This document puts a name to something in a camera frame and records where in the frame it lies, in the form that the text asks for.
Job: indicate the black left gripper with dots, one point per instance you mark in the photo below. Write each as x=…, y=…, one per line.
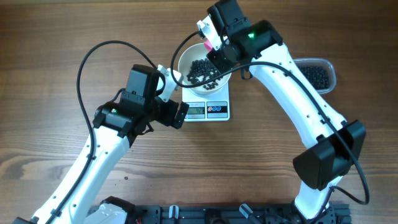
x=171, y=107

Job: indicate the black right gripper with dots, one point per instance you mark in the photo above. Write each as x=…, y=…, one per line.
x=221, y=66

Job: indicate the pink scoop with blue handle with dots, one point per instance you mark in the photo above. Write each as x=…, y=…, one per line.
x=208, y=45

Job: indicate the white digital kitchen scale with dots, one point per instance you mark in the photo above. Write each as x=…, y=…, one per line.
x=206, y=108

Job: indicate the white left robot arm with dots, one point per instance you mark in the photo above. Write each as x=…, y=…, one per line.
x=117, y=124

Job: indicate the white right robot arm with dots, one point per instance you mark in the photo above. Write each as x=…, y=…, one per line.
x=332, y=145

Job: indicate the black beans in bowl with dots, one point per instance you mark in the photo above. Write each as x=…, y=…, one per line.
x=201, y=71

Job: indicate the white round bowl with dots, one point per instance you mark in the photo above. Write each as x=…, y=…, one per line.
x=198, y=52

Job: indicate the black beans in container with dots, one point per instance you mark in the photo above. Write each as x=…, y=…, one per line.
x=317, y=76

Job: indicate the clear plastic container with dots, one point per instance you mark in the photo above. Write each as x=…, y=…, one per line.
x=320, y=62

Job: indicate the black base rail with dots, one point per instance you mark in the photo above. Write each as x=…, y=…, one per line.
x=274, y=213

